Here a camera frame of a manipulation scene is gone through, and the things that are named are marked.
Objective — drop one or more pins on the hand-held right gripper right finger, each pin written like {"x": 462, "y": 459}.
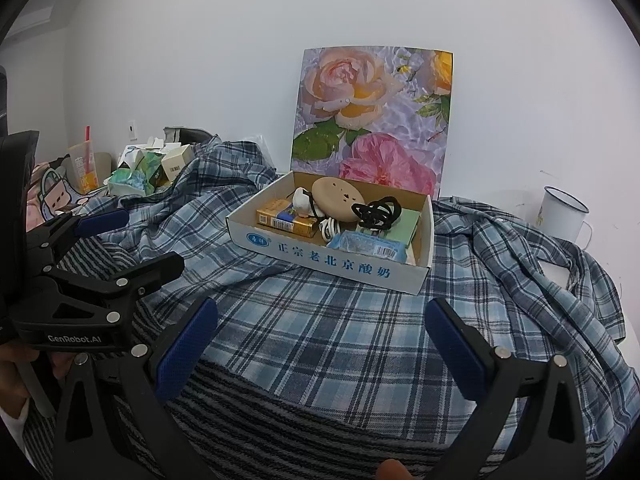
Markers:
{"x": 455, "y": 350}

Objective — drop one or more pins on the cartoon print pillow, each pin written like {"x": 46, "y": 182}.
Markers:
{"x": 60, "y": 195}

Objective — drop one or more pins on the gold and blue pack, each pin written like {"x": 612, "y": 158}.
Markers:
{"x": 280, "y": 220}

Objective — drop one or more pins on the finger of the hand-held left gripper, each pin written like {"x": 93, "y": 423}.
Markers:
{"x": 102, "y": 222}
{"x": 150, "y": 272}

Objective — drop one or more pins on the green tissue box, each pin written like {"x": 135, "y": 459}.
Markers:
{"x": 127, "y": 180}

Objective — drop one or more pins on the grey storage bag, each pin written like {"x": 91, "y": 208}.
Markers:
{"x": 190, "y": 136}

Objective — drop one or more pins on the small cream carton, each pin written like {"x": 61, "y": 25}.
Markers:
{"x": 177, "y": 162}

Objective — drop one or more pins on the white wall socket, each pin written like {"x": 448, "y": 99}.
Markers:
{"x": 132, "y": 130}

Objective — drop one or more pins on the orange drink cup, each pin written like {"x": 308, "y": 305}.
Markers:
{"x": 82, "y": 170}

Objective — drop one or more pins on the person's left hand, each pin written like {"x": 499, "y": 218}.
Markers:
{"x": 12, "y": 380}

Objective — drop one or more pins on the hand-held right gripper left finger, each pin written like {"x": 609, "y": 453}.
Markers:
{"x": 185, "y": 345}

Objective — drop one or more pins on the black hair claw clip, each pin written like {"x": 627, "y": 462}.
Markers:
{"x": 367, "y": 212}

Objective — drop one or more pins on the blue plaid shirt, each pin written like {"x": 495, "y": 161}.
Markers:
{"x": 325, "y": 320}

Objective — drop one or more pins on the cardboard box with floral lid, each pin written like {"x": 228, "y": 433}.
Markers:
{"x": 350, "y": 265}

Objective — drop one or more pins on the blue tissue packet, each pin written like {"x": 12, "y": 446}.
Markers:
{"x": 370, "y": 247}

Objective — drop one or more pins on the person's right hand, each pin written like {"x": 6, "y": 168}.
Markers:
{"x": 392, "y": 471}

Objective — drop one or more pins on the tan round pad with holes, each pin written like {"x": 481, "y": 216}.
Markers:
{"x": 335, "y": 195}

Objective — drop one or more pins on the white enamel mug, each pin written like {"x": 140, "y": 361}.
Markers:
{"x": 560, "y": 217}

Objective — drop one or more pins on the green paper card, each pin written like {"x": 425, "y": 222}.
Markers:
{"x": 407, "y": 222}

